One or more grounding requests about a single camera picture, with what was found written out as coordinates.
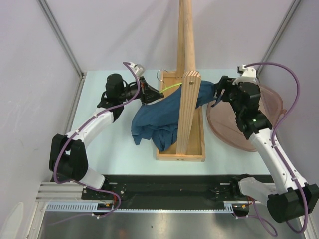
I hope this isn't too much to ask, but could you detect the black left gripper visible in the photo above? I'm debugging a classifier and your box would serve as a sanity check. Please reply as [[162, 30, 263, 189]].
[[118, 76, 163, 105]]

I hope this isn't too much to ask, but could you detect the green hanger with metal hook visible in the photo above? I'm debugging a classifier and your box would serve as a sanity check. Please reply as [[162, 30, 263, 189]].
[[156, 69, 182, 93]]

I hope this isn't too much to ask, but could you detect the dark blue t shirt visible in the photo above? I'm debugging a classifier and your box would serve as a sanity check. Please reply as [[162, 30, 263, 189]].
[[131, 80, 220, 152]]

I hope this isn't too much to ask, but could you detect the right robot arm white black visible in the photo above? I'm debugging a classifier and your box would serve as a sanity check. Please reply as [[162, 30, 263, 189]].
[[215, 76, 319, 223]]

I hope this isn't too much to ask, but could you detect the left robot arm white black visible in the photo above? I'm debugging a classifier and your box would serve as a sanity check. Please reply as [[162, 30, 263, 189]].
[[49, 73, 164, 199]]

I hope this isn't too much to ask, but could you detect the pink translucent plastic bowl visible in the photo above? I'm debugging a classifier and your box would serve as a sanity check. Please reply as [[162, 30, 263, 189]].
[[206, 84, 287, 152]]

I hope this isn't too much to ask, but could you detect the wooden rack with tray base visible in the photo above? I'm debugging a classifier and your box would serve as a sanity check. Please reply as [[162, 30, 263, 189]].
[[156, 0, 205, 162]]

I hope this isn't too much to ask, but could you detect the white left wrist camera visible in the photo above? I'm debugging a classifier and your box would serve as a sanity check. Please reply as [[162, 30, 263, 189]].
[[130, 62, 145, 78]]

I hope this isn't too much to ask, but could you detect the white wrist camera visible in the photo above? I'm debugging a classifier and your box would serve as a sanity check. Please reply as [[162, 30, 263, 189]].
[[233, 65, 257, 85], [130, 62, 145, 78]]

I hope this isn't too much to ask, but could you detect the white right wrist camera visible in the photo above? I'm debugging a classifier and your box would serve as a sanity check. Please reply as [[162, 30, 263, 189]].
[[233, 65, 257, 85]]

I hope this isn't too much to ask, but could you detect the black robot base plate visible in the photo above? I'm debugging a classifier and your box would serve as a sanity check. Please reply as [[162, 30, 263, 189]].
[[81, 174, 274, 210]]

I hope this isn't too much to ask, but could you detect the right aluminium frame post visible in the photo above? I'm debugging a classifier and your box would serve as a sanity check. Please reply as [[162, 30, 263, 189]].
[[261, 0, 303, 62]]

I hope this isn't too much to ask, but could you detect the aluminium frame post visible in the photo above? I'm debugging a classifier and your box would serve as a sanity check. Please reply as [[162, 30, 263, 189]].
[[261, 0, 303, 62], [36, 0, 84, 79]]

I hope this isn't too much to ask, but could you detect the left aluminium frame post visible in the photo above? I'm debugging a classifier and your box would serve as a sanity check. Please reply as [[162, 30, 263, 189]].
[[36, 0, 84, 79]]

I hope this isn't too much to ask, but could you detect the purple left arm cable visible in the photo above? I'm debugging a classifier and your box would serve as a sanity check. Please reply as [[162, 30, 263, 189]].
[[51, 61, 143, 185]]

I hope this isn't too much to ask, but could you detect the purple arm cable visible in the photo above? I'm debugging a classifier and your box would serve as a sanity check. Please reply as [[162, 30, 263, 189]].
[[51, 61, 143, 185], [245, 62, 309, 237]]

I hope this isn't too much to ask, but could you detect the grey slotted cable duct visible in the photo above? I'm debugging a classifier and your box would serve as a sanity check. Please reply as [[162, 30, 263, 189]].
[[46, 200, 250, 215]]

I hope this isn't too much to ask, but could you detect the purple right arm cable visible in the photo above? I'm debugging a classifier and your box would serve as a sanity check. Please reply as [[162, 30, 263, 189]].
[[245, 62, 309, 237]]

